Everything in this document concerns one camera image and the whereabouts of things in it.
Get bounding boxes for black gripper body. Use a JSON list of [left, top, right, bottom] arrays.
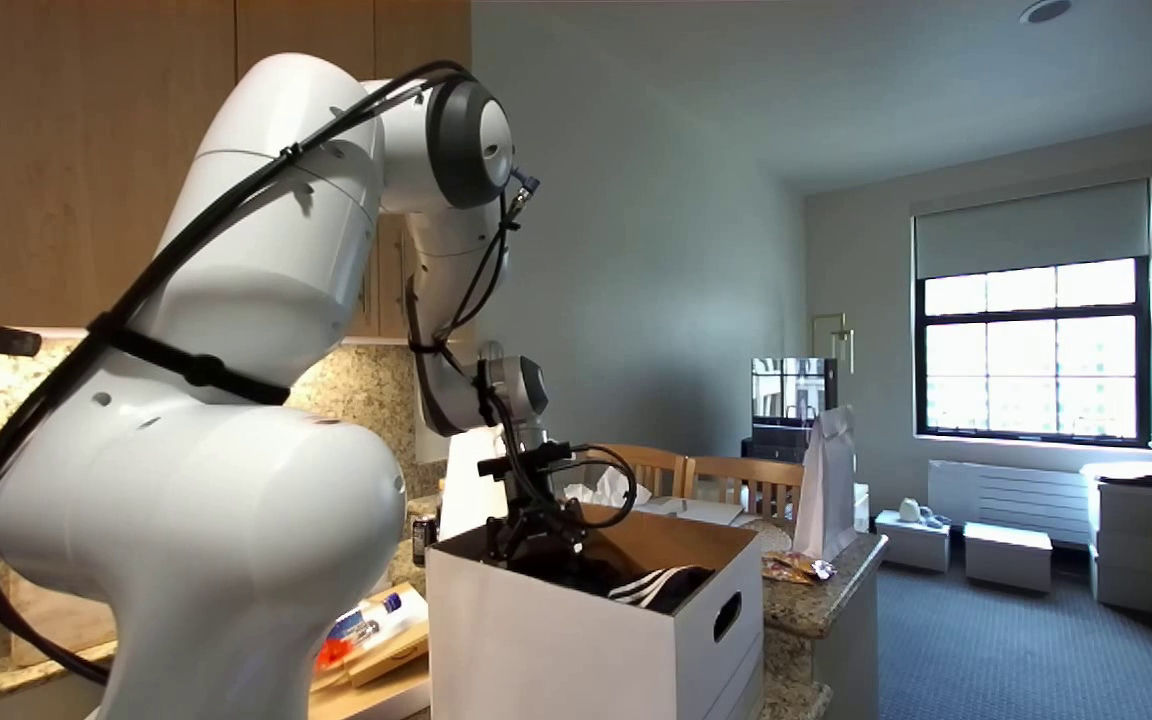
[[505, 458, 575, 531]]

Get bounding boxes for yellow and white package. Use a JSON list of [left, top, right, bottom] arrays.
[[311, 586, 430, 680]]

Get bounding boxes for white cardboard storage box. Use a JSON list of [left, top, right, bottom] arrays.
[[424, 494, 768, 720]]

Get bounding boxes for black white striped sandal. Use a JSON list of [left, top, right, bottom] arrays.
[[607, 565, 717, 616]]

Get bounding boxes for wooden chair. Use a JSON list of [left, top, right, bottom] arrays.
[[679, 451, 807, 528], [599, 440, 692, 503]]

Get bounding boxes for wooden cutting board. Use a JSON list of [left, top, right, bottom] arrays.
[[305, 656, 435, 720]]

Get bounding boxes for tall narrow white bag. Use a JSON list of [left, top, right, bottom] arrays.
[[790, 405, 864, 560]]

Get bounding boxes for white square ottoman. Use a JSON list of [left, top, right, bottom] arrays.
[[961, 520, 1056, 596], [873, 494, 956, 574]]

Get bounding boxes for white radiator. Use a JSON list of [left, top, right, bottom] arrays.
[[923, 456, 1091, 546]]

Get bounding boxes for black framed window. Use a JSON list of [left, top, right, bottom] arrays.
[[911, 257, 1152, 451]]

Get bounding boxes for white roller blind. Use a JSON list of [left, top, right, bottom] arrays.
[[906, 174, 1152, 283]]

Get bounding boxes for white side cabinet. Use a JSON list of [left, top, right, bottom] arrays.
[[1085, 458, 1152, 616]]

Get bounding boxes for round ceiling light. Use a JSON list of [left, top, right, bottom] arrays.
[[1017, 0, 1075, 27]]

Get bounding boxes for white paper bag with handles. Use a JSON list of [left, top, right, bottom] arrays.
[[435, 424, 526, 539]]

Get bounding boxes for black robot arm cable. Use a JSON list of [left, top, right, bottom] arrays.
[[0, 54, 641, 690]]

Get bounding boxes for wooden wall cabinets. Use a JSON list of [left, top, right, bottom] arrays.
[[0, 0, 477, 345]]

